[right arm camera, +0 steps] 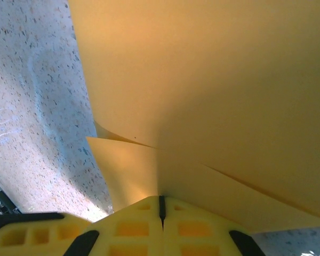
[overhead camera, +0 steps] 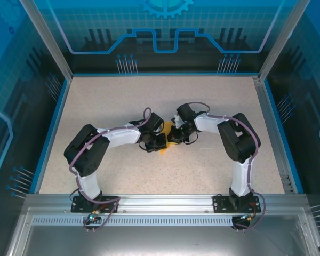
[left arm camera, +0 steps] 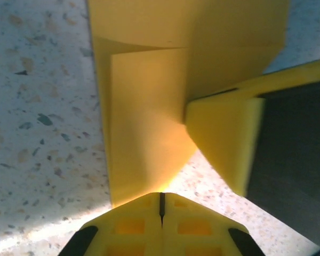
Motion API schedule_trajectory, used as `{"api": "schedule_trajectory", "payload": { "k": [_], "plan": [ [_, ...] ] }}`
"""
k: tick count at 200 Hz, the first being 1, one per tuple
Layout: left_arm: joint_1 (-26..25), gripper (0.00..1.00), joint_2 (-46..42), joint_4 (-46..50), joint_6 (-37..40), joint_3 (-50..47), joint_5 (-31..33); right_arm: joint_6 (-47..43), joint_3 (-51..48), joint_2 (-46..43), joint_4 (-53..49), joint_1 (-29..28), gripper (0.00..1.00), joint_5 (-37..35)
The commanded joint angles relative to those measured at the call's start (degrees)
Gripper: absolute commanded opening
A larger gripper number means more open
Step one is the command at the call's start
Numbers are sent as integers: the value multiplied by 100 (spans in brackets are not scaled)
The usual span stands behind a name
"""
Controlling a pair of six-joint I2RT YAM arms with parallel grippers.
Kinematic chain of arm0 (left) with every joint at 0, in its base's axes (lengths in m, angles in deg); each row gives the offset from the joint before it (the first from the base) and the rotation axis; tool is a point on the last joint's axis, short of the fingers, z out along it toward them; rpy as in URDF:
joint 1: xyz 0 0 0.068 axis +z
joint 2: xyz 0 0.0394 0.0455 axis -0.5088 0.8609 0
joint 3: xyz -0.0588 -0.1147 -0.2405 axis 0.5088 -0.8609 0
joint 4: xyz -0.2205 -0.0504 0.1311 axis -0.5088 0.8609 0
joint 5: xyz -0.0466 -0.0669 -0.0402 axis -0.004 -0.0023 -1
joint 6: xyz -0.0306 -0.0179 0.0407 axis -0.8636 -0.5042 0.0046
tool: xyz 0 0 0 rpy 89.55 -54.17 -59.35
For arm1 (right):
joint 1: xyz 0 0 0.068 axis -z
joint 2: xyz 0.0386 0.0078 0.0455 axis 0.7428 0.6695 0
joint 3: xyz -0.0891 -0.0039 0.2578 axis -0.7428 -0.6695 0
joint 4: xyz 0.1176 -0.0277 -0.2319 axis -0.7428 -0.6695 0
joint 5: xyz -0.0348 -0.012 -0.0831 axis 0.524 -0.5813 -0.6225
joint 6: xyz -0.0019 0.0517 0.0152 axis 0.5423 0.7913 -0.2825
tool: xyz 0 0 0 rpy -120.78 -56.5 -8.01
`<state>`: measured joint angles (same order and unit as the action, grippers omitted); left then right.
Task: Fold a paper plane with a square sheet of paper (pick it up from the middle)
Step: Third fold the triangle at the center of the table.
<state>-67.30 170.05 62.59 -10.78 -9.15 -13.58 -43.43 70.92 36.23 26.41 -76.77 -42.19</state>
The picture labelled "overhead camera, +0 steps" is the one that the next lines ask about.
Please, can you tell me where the yellow paper sheet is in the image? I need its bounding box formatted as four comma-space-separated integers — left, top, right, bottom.
159, 120, 180, 156

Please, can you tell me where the grey metal tray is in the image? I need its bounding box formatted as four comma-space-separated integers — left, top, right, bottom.
5, 207, 320, 256

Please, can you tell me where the blue table border strip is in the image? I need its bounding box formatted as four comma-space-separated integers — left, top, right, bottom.
33, 78, 71, 195
263, 79, 305, 194

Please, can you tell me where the blue printed back panel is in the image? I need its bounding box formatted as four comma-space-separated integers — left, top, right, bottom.
33, 0, 291, 74

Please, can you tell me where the blue printed side panel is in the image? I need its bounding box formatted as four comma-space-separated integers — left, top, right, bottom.
263, 0, 320, 241
0, 0, 70, 256

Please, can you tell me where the aluminium mounting rail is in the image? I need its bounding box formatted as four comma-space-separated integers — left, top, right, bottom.
23, 194, 309, 214

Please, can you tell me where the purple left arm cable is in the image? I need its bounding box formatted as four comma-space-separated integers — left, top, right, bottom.
69, 107, 153, 232

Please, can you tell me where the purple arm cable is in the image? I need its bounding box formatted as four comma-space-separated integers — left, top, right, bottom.
188, 101, 267, 233
69, 107, 153, 232

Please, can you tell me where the slotted aluminium cable duct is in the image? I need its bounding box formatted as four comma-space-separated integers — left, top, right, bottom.
31, 216, 293, 227

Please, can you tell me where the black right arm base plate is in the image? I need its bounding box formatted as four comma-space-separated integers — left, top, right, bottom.
212, 194, 262, 213

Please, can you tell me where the aluminium side rail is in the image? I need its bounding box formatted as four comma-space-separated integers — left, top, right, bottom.
252, 76, 297, 195

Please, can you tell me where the cable connector with green light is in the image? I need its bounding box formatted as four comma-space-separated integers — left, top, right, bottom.
87, 210, 101, 222
238, 213, 257, 222

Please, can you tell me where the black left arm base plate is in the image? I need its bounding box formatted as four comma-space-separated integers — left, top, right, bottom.
70, 194, 120, 213

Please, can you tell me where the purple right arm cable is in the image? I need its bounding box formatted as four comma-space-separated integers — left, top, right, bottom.
188, 101, 267, 233

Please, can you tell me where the aluminium frame post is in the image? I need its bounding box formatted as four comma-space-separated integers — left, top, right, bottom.
19, 0, 73, 81
258, 0, 308, 81

